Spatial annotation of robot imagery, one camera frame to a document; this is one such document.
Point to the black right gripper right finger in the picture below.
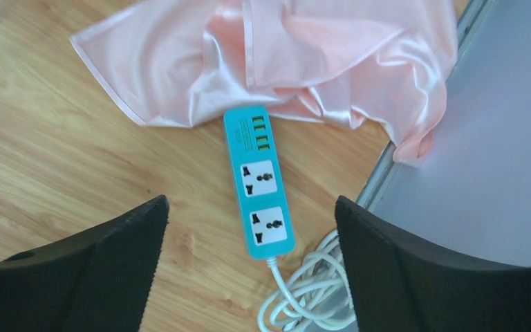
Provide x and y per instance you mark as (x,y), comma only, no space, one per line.
(402,282)

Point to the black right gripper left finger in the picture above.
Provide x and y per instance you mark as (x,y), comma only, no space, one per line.
(96,280)

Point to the teal USB power strip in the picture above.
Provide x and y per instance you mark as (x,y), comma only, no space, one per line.
(261,195)

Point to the pink cloth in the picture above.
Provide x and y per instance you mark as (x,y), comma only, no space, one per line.
(183,63)

